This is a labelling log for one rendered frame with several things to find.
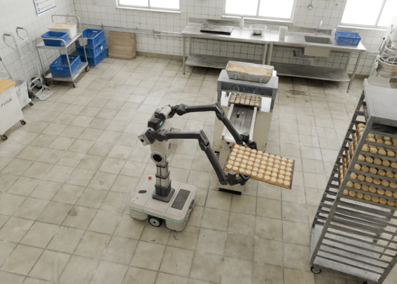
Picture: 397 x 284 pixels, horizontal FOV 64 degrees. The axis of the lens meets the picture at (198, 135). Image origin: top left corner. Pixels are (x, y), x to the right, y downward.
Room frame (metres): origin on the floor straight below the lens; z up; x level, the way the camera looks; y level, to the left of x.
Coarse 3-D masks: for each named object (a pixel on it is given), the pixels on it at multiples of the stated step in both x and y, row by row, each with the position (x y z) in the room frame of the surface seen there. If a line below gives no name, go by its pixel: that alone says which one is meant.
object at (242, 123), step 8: (232, 112) 3.34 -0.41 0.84; (240, 112) 3.34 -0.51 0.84; (248, 112) 3.35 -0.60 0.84; (256, 112) 3.36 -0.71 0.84; (232, 120) 3.15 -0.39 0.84; (240, 120) 3.16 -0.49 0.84; (248, 120) 3.16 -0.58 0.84; (240, 128) 3.00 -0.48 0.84; (248, 128) 3.00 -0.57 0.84; (232, 136) 2.83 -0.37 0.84; (224, 152) 2.78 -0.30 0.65; (224, 160) 2.78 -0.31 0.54; (232, 192) 2.78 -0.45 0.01; (240, 192) 2.76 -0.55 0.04
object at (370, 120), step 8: (368, 120) 1.79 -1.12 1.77; (368, 128) 1.77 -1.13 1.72; (360, 144) 1.77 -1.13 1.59; (352, 160) 1.78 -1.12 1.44; (352, 168) 1.77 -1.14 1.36; (344, 176) 1.80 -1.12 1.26; (344, 184) 1.77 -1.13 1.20; (336, 200) 1.78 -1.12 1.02; (328, 216) 1.78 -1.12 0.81; (328, 224) 1.77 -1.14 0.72; (320, 240) 1.77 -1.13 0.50; (312, 256) 1.78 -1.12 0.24; (312, 264) 1.77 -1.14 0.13
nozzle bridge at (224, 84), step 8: (224, 72) 3.75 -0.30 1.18; (224, 80) 3.51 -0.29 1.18; (232, 80) 3.52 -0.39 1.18; (240, 80) 3.53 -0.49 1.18; (272, 80) 3.56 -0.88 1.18; (224, 88) 3.57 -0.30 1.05; (232, 88) 3.55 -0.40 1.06; (240, 88) 3.53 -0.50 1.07; (248, 88) 3.51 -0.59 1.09; (256, 88) 3.49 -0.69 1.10; (264, 88) 3.39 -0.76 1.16; (272, 88) 3.37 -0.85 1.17; (264, 96) 3.42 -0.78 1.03; (272, 96) 3.37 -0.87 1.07; (272, 104) 3.47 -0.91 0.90
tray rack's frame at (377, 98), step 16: (368, 96) 2.04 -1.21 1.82; (384, 96) 2.05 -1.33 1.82; (368, 112) 1.86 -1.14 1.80; (384, 112) 1.83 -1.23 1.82; (352, 240) 2.05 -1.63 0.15; (368, 240) 2.05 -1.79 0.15; (336, 256) 1.85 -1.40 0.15; (352, 256) 1.86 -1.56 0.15; (352, 272) 1.69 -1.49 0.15; (368, 272) 1.70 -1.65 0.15; (384, 272) 1.61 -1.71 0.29
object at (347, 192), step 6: (342, 168) 2.12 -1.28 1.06; (342, 174) 2.04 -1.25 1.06; (342, 180) 1.96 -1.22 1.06; (348, 192) 1.84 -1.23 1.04; (354, 192) 1.83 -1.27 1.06; (360, 198) 1.78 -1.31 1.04; (366, 198) 1.77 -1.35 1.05; (372, 198) 1.77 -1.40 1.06; (378, 198) 1.77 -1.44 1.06; (384, 198) 1.77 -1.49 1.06; (390, 204) 1.72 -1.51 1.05; (396, 204) 1.72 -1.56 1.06
